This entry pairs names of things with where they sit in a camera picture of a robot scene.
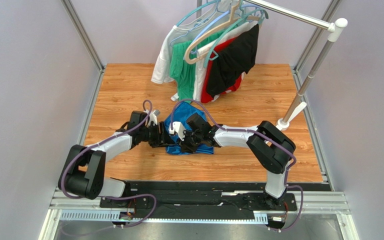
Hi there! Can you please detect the teal plastic hanger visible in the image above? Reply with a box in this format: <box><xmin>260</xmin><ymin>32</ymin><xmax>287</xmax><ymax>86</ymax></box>
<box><xmin>191</xmin><ymin>20</ymin><xmax>259</xmax><ymax>68</ymax></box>

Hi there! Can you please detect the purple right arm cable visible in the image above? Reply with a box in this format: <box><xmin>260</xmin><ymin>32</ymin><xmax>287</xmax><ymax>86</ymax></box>
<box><xmin>170</xmin><ymin>98</ymin><xmax>304</xmax><ymax>233</ymax></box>

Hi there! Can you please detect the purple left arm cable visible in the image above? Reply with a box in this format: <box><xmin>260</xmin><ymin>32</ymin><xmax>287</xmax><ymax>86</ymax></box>
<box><xmin>60</xmin><ymin>99</ymin><xmax>158</xmax><ymax>231</ymax></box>

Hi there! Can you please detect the teal hanger left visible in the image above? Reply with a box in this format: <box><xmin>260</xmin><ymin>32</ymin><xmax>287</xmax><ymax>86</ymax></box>
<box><xmin>176</xmin><ymin>0</ymin><xmax>219</xmax><ymax>27</ymax></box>

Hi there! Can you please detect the blue plastic hanger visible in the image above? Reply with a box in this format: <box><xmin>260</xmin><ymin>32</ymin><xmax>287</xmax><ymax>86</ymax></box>
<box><xmin>170</xmin><ymin>9</ymin><xmax>233</xmax><ymax>56</ymax></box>

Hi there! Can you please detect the blue cloth napkin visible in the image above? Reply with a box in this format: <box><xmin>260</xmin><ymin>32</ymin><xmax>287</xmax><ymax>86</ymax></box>
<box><xmin>165</xmin><ymin>101</ymin><xmax>214</xmax><ymax>156</ymax></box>

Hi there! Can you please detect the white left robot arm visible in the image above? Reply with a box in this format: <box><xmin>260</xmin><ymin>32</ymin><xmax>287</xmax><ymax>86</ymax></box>
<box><xmin>58</xmin><ymin>110</ymin><xmax>175</xmax><ymax>200</ymax></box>

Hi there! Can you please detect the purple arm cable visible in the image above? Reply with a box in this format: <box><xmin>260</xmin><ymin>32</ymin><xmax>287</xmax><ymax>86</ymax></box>
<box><xmin>60</xmin><ymin>99</ymin><xmax>158</xmax><ymax>231</ymax></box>
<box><xmin>170</xmin><ymin>98</ymin><xmax>304</xmax><ymax>233</ymax></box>

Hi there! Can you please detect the white t-shirt left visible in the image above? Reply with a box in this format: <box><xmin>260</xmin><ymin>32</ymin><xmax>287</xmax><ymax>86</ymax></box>
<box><xmin>151</xmin><ymin>24</ymin><xmax>200</xmax><ymax>84</ymax></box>

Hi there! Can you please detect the white t-shirt middle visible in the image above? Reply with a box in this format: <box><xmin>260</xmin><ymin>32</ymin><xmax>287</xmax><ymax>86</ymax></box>
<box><xmin>170</xmin><ymin>20</ymin><xmax>259</xmax><ymax>103</ymax></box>

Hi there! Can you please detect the green t-shirt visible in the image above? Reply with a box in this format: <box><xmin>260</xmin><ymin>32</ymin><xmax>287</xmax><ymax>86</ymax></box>
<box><xmin>168</xmin><ymin>31</ymin><xmax>226</xmax><ymax>104</ymax></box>

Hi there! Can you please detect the red t-shirt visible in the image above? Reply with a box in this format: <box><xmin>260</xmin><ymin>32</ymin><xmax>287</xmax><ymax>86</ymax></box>
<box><xmin>200</xmin><ymin>36</ymin><xmax>246</xmax><ymax>104</ymax></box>

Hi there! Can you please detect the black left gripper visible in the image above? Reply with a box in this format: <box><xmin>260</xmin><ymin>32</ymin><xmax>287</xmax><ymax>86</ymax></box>
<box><xmin>139</xmin><ymin>121</ymin><xmax>175</xmax><ymax>149</ymax></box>

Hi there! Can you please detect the white t-shirt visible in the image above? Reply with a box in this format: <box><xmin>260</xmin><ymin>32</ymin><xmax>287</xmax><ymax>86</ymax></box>
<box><xmin>151</xmin><ymin>24</ymin><xmax>200</xmax><ymax>84</ymax></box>
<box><xmin>170</xmin><ymin>20</ymin><xmax>259</xmax><ymax>103</ymax></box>

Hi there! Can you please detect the black t-shirt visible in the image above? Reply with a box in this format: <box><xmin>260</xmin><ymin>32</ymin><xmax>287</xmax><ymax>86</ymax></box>
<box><xmin>213</xmin><ymin>24</ymin><xmax>260</xmax><ymax>80</ymax></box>

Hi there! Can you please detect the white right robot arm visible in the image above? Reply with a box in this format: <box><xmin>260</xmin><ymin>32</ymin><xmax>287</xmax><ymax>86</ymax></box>
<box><xmin>168</xmin><ymin>113</ymin><xmax>296</xmax><ymax>200</ymax></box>

